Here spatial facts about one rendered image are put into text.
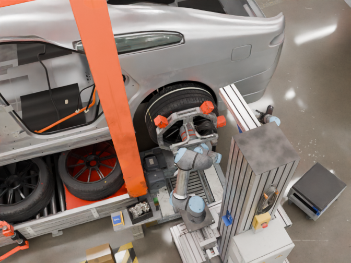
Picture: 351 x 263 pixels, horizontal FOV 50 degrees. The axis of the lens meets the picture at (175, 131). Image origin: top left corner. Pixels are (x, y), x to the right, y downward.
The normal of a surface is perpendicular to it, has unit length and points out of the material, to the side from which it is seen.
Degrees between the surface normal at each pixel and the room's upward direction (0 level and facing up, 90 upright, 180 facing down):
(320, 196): 0
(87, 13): 90
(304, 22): 0
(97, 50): 90
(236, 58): 90
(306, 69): 0
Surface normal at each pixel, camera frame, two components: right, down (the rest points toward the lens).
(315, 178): -0.04, -0.57
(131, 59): 0.27, 0.66
